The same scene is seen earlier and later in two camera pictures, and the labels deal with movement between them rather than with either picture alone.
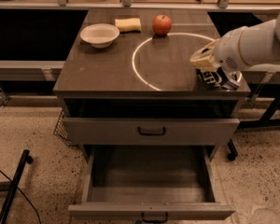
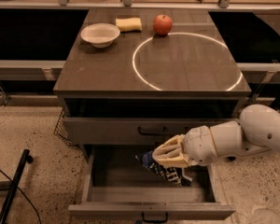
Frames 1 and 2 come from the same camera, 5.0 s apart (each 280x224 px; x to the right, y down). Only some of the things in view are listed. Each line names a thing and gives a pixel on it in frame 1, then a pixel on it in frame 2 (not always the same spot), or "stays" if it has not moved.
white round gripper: (228, 51) → (200, 146)
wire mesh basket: (61, 131) stays
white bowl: (100, 35) stays
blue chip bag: (216, 78) → (174, 174)
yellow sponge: (129, 24) stays
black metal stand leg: (26, 158) stays
